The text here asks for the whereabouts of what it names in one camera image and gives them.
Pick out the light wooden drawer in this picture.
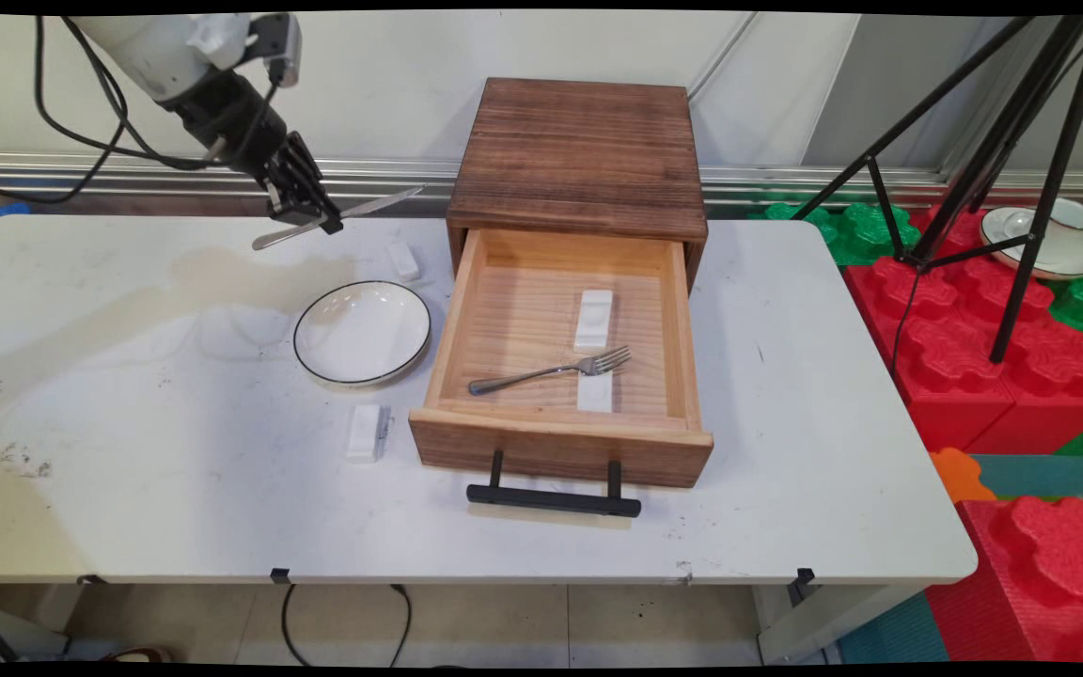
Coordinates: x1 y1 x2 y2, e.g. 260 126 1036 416
407 228 715 491

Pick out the metal wall rail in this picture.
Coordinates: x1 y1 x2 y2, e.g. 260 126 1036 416
0 150 1083 220

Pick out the large red foam block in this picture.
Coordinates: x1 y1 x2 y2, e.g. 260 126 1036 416
842 205 1083 457

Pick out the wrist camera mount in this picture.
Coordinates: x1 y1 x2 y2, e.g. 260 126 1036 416
243 12 305 89

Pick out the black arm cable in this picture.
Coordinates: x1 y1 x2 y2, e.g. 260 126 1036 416
0 14 281 206

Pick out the silver table knife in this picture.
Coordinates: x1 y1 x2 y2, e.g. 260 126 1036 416
251 185 426 252

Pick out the small white cutlery rest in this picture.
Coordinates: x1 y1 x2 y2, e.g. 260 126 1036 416
573 289 616 354
345 403 393 464
575 372 616 415
386 242 423 282

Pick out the dark wooden cabinet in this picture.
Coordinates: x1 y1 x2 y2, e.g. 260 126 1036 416
445 77 711 292

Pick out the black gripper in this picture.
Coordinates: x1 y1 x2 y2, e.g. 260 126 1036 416
159 70 345 236

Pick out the black floor cable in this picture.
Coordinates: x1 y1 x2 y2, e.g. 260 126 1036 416
279 583 414 668

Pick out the black tripod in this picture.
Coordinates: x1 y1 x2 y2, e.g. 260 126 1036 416
790 13 1083 367

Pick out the black drawer handle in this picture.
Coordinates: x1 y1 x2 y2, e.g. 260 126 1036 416
465 449 644 520

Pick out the white cup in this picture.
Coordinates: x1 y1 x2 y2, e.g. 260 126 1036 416
1000 197 1083 247

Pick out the white plate black rim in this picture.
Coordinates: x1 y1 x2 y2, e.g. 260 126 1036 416
292 279 433 387

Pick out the teal foam mat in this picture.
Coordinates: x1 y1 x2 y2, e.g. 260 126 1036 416
972 453 1083 500

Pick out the white saucer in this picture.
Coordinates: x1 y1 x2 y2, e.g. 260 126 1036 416
978 205 1083 282

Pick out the white table leg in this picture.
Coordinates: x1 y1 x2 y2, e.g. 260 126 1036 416
754 583 923 667

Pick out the orange foam piece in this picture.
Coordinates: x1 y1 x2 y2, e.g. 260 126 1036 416
928 447 997 505

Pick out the silver fork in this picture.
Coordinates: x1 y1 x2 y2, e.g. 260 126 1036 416
466 344 634 397

